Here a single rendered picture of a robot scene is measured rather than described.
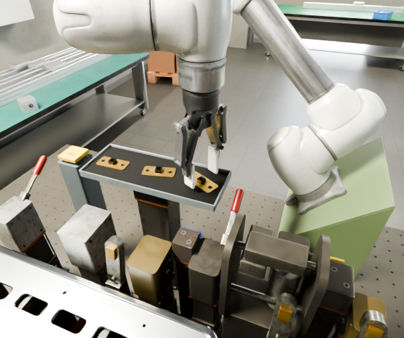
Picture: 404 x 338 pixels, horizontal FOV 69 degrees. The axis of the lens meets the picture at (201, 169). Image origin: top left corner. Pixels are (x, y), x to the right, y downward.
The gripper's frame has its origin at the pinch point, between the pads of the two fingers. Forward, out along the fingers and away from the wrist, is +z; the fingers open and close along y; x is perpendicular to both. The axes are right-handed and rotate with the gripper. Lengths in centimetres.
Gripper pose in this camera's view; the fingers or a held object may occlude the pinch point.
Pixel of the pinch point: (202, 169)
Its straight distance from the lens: 69.3
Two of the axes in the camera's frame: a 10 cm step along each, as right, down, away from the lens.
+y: -7.1, 4.3, -5.6
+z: 0.0, 8.0, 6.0
